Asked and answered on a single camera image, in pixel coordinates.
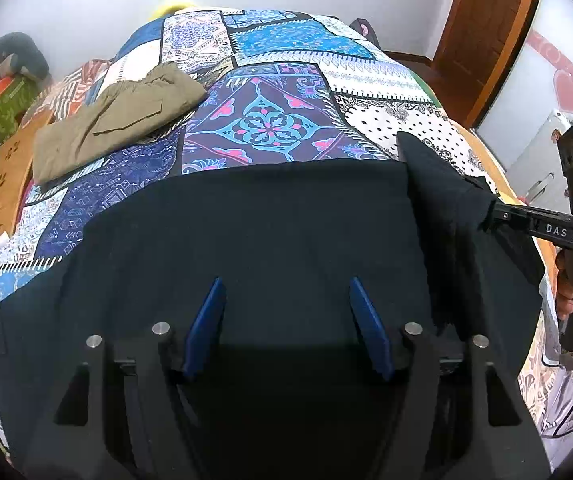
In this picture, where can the pink heart wall stickers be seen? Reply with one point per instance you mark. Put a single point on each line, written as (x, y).
(571, 90)

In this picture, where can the olive green pants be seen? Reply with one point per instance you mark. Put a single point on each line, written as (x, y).
(116, 120)

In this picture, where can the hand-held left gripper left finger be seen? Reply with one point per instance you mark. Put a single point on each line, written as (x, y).
(206, 330)

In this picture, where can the dark cloth item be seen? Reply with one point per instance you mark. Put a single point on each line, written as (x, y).
(364, 27)

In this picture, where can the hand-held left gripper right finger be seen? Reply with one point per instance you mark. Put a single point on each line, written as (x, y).
(372, 332)

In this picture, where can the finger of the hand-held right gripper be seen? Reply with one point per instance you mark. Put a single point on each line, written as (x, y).
(508, 217)

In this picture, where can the brown wooden door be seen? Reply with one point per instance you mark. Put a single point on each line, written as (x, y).
(491, 25)

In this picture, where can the wooden folding table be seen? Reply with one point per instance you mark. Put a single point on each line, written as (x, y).
(6, 175)

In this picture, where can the white cabinet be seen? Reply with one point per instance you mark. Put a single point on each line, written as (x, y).
(541, 160)

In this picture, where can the grey plush pillow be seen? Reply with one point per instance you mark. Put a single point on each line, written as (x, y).
(16, 47)

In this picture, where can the green patterned bag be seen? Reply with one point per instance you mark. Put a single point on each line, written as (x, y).
(9, 107)

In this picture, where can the patchwork printed blanket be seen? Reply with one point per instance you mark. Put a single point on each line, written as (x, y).
(266, 120)

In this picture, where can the black pants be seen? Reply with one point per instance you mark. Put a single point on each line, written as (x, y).
(276, 220)

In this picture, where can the orange striped cloth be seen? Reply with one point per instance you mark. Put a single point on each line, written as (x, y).
(74, 85)

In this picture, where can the yellow curved tube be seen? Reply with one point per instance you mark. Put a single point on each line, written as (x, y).
(169, 7)

